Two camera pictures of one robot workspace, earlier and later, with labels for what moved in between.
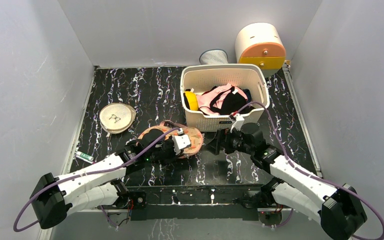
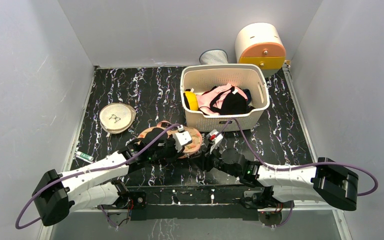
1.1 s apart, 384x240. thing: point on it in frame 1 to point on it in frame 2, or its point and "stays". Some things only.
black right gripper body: (220, 142) to (210, 156)
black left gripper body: (167, 152) stays
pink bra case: (170, 128) stays
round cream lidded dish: (116, 117) stays
